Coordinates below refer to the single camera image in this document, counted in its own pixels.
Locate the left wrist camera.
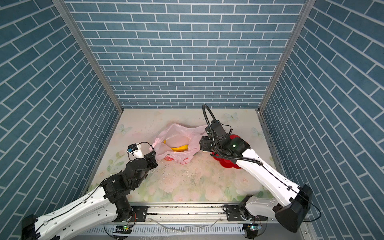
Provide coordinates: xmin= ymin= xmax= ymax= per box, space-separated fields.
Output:
xmin=127 ymin=144 xmax=144 ymax=160

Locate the yellow fake banana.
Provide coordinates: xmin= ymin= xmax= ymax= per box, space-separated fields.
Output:
xmin=164 ymin=140 xmax=189 ymax=152

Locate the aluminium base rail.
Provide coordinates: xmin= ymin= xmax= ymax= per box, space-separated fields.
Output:
xmin=145 ymin=199 xmax=272 ymax=222

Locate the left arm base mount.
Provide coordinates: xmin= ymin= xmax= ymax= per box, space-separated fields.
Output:
xmin=112 ymin=206 xmax=149 ymax=223

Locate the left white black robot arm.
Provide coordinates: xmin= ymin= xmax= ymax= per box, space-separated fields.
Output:
xmin=21 ymin=151 xmax=158 ymax=240

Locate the pink plastic bag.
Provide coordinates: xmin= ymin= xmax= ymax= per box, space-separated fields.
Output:
xmin=153 ymin=124 xmax=207 ymax=165

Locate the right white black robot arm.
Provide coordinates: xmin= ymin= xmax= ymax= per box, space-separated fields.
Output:
xmin=200 ymin=120 xmax=313 ymax=233

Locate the red flower-shaped plate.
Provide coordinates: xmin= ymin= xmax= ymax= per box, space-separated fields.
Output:
xmin=211 ymin=135 xmax=248 ymax=169

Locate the white slotted cable duct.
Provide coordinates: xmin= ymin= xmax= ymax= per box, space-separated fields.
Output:
xmin=80 ymin=224 xmax=245 ymax=237

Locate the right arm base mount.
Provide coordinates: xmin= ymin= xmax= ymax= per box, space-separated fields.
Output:
xmin=222 ymin=205 xmax=268 ymax=222

